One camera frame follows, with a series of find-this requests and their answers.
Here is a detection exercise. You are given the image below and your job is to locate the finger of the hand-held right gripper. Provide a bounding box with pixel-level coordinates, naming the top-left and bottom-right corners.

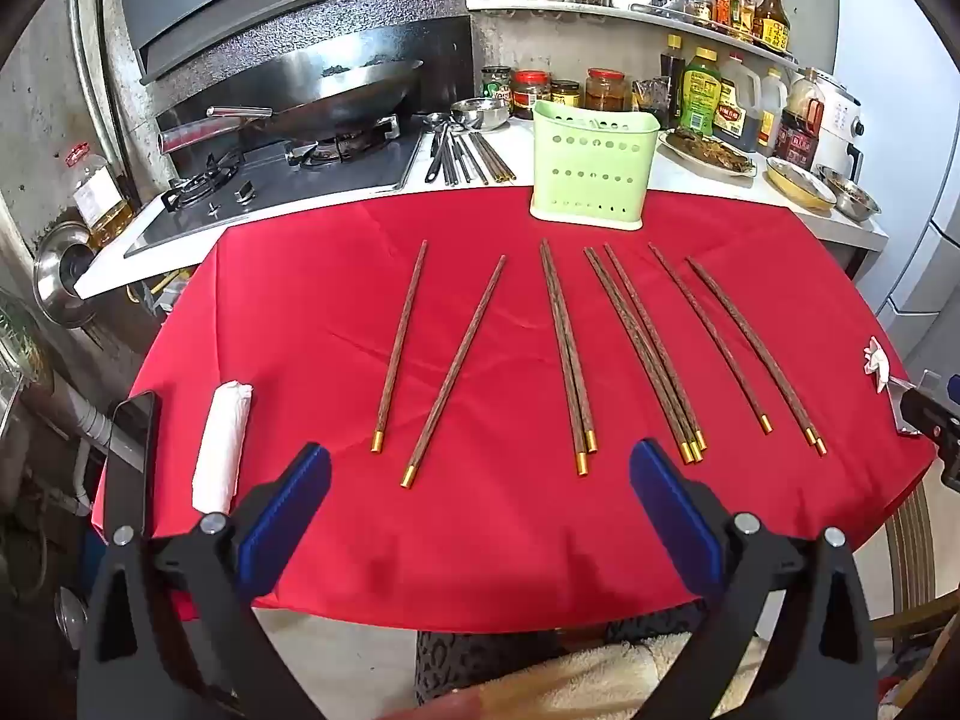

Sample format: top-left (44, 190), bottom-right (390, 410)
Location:
top-left (900, 373), bottom-right (960, 440)

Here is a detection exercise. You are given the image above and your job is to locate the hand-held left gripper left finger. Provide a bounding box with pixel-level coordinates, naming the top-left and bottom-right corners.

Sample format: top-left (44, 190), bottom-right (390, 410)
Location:
top-left (77, 441), bottom-right (333, 720)

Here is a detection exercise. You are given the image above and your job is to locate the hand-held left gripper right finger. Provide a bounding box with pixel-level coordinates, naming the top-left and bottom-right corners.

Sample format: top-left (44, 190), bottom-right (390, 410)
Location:
top-left (628, 436), bottom-right (878, 720)

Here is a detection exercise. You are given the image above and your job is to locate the green plastic utensil holder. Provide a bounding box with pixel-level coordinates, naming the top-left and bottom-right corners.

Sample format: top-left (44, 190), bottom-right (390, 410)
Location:
top-left (529, 99), bottom-right (662, 232)

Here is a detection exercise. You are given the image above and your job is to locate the crumpled white tissue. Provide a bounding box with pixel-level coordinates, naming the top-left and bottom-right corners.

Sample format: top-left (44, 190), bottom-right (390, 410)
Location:
top-left (862, 337), bottom-right (893, 392)

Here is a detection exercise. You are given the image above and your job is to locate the white plastic bag roll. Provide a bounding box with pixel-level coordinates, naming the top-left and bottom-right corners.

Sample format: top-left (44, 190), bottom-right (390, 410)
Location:
top-left (191, 381), bottom-right (254, 515)

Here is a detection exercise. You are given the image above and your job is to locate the wooden chair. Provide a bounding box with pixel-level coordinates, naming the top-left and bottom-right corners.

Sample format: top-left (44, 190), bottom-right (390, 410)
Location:
top-left (874, 480), bottom-right (960, 638)

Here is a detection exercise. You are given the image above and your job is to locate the black smartphone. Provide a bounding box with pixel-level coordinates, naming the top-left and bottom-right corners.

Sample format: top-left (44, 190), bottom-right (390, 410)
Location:
top-left (101, 390), bottom-right (162, 541)

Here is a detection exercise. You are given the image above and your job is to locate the person's cream fleece clothing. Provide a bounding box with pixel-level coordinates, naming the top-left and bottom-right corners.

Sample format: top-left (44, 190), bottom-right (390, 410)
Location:
top-left (480, 630), bottom-right (773, 720)

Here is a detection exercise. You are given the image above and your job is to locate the red tablecloth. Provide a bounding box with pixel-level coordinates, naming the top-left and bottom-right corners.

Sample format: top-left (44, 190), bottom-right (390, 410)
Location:
top-left (90, 187), bottom-right (938, 635)

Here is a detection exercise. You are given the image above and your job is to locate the white drain pipe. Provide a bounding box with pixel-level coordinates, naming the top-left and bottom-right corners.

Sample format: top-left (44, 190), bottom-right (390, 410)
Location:
top-left (52, 375), bottom-right (113, 458)

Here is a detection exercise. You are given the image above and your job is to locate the steel bowl with food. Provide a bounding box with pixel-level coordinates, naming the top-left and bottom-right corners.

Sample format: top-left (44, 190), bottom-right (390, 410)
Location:
top-left (817, 165), bottom-right (882, 222)

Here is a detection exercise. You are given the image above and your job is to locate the steel pot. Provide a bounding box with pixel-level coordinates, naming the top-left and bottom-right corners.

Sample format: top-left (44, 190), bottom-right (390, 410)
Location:
top-left (52, 585), bottom-right (91, 653)

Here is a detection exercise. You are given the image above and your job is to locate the yellow dish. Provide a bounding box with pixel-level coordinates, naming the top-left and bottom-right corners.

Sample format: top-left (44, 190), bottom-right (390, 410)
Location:
top-left (765, 157), bottom-right (837, 211)

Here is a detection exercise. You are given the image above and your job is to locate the white refrigerator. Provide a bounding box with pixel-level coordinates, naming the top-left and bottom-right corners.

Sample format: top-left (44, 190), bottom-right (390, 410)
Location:
top-left (832, 0), bottom-right (960, 383)

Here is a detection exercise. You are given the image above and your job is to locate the white kitchen appliance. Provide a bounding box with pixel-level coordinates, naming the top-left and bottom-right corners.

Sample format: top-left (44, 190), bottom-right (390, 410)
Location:
top-left (814, 67), bottom-right (863, 181)

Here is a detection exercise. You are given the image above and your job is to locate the dark jar red label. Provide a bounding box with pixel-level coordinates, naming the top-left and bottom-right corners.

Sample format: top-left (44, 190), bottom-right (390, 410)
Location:
top-left (776, 69), bottom-right (826, 170)

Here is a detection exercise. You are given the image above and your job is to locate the green plant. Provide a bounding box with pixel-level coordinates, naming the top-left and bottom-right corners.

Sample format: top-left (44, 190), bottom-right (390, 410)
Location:
top-left (0, 292), bottom-right (53, 391)

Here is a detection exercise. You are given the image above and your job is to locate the steel pot lid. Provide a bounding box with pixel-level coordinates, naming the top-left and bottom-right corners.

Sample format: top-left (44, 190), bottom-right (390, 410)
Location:
top-left (34, 221), bottom-right (102, 331)

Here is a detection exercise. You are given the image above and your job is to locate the pale plastic bottle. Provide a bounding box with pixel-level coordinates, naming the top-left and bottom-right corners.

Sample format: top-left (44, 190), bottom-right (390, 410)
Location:
top-left (757, 67), bottom-right (788, 151)

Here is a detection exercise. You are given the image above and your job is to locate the plate of cooked food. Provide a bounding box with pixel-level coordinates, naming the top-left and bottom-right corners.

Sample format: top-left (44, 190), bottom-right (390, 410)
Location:
top-left (658, 127), bottom-right (758, 179)

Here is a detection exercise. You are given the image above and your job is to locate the gas stove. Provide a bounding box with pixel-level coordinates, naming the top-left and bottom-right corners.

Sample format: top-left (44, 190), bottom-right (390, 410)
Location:
top-left (124, 127), bottom-right (428, 260)

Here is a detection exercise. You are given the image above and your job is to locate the cooking oil bottle red cap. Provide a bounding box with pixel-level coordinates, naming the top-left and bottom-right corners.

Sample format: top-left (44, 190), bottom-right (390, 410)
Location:
top-left (64, 142), bottom-right (136, 248)

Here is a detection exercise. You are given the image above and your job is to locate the green plastic bottle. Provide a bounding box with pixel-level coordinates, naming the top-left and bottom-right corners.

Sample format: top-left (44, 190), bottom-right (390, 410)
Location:
top-left (679, 47), bottom-right (722, 137)

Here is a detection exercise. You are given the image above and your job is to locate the bundle of metal chopsticks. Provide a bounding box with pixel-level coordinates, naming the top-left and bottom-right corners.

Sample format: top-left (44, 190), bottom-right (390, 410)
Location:
top-left (450, 131), bottom-right (517, 187)

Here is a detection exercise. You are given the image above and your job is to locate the dark glass jar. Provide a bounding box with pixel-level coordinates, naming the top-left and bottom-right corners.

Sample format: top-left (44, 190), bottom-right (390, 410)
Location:
top-left (632, 79), bottom-right (671, 128)

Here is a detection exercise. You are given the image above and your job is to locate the soy sauce bottle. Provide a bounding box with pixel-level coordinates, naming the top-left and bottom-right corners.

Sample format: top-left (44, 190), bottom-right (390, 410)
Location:
top-left (660, 34), bottom-right (687, 125)

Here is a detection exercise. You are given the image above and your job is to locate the tall brown sauce bottle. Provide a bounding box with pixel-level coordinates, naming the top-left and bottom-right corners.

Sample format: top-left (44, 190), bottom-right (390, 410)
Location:
top-left (752, 0), bottom-right (791, 53)

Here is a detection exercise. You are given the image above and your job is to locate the steel wok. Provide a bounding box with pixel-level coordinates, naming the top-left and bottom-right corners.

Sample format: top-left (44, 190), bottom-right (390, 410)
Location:
top-left (157, 56), bottom-right (425, 155)

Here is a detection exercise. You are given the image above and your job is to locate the chili oil jar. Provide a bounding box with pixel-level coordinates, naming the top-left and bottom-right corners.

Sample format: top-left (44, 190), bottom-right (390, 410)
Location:
top-left (585, 69), bottom-right (631, 113)

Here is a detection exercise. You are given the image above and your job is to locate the red-lidded sauce jar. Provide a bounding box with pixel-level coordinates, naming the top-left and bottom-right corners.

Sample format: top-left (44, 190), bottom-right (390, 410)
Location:
top-left (513, 70), bottom-right (551, 119)

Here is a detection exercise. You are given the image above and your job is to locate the small empty steel bowl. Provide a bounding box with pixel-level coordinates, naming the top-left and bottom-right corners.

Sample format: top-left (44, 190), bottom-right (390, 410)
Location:
top-left (451, 97), bottom-right (511, 132)

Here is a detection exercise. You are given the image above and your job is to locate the bent metal bracket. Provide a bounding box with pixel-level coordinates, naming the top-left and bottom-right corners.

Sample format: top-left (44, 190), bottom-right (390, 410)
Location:
top-left (892, 371), bottom-right (938, 436)

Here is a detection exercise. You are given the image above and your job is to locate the vertical wall pipe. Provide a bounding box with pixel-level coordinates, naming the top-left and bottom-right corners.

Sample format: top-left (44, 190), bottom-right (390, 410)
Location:
top-left (67, 0), bottom-right (121, 188)

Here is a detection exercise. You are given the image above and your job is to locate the white wall shelf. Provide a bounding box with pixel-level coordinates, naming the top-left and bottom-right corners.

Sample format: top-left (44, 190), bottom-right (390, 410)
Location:
top-left (466, 0), bottom-right (800, 65)

